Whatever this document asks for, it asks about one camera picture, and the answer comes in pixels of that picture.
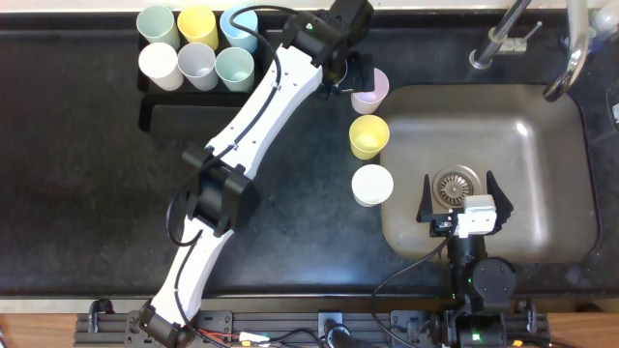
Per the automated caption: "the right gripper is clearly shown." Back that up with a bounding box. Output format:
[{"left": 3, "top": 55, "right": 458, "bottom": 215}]
[{"left": 416, "top": 169, "right": 516, "bottom": 239}]

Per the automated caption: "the yellow cup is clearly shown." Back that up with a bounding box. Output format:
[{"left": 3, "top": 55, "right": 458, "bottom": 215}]
[
  {"left": 176, "top": 5, "right": 220, "bottom": 51},
  {"left": 348, "top": 114, "right": 391, "bottom": 161}
]

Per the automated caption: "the pink cup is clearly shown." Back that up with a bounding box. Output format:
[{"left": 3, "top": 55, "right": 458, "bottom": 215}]
[{"left": 350, "top": 67, "right": 391, "bottom": 116}]

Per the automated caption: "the steel sink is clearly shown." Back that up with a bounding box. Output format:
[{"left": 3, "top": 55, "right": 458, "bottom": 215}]
[{"left": 379, "top": 84, "right": 601, "bottom": 265}]

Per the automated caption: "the white cup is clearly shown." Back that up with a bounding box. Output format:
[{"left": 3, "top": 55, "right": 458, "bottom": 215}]
[
  {"left": 351, "top": 163, "right": 395, "bottom": 208},
  {"left": 137, "top": 42, "right": 185, "bottom": 92}
]

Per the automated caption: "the steel tap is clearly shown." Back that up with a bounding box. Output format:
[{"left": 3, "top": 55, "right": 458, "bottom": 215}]
[{"left": 467, "top": 0, "right": 594, "bottom": 103}]

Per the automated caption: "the blue soap bottle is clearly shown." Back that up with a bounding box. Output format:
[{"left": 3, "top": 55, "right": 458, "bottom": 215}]
[{"left": 587, "top": 2, "right": 619, "bottom": 54}]

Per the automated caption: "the green cup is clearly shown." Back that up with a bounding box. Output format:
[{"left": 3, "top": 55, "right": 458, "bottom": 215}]
[
  {"left": 135, "top": 4, "right": 181, "bottom": 50},
  {"left": 214, "top": 46, "right": 256, "bottom": 93}
]

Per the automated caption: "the blue cup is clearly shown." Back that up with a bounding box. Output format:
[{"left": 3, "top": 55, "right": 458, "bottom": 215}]
[{"left": 219, "top": 6, "right": 259, "bottom": 54}]

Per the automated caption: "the black tray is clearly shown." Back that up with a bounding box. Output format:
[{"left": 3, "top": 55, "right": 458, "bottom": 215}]
[{"left": 136, "top": 26, "right": 286, "bottom": 134}]

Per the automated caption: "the grey cup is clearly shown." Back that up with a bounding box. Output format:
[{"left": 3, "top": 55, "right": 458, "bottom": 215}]
[{"left": 177, "top": 42, "right": 220, "bottom": 92}]

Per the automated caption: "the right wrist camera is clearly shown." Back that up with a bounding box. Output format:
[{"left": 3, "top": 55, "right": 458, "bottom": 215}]
[{"left": 456, "top": 193, "right": 499, "bottom": 239}]

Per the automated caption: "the black cable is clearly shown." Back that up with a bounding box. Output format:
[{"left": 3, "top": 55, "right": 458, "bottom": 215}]
[
  {"left": 165, "top": 4, "right": 301, "bottom": 348},
  {"left": 369, "top": 224, "right": 458, "bottom": 348}
]

